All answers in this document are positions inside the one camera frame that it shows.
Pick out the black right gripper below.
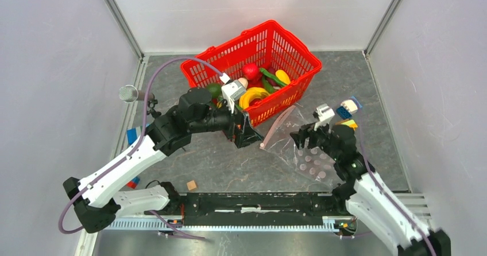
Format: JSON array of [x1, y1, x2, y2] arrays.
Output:
[[289, 118, 339, 161]]

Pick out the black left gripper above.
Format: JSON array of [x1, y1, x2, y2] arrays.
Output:
[[190, 95, 264, 148]]

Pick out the clear zip top bag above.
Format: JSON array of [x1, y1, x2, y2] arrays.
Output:
[[260, 105, 342, 191]]

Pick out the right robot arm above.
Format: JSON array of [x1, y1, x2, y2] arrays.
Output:
[[290, 123, 452, 255]]

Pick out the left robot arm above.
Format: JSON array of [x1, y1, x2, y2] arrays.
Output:
[[63, 88, 263, 233]]

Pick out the dark blue toy block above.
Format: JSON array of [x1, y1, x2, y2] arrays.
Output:
[[336, 106, 352, 120]]

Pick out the white blue toy block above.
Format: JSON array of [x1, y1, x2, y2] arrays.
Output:
[[340, 96, 362, 115]]

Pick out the yellow toy banana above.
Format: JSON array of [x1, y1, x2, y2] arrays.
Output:
[[238, 87, 270, 110]]

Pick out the green toy avocado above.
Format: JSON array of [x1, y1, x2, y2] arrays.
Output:
[[206, 83, 222, 99]]

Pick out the white toy radish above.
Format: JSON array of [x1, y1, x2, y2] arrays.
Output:
[[238, 77, 248, 88]]

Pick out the red toy apple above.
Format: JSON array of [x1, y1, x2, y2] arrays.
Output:
[[242, 63, 261, 82]]

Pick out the yellow toy lemon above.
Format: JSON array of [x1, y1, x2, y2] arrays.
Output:
[[275, 69, 291, 85]]

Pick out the small wooden cube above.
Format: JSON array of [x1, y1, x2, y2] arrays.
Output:
[[186, 180, 198, 192]]

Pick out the red plastic basket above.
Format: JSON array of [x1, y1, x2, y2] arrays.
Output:
[[197, 20, 322, 126]]

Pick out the blue green white block stack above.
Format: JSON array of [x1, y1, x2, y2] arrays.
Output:
[[126, 126, 145, 146]]

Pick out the silver mesh microphone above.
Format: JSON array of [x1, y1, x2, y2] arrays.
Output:
[[118, 85, 156, 103]]

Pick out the red blue toy block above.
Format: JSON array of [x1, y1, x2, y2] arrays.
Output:
[[126, 176, 140, 189]]

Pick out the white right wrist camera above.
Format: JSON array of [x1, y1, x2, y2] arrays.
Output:
[[313, 103, 335, 131]]

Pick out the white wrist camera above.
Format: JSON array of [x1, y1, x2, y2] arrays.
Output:
[[313, 103, 335, 131], [219, 73, 246, 114]]

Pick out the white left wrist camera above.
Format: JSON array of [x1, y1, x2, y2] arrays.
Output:
[[219, 73, 246, 114]]

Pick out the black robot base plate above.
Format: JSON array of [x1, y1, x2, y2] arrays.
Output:
[[157, 192, 353, 226]]

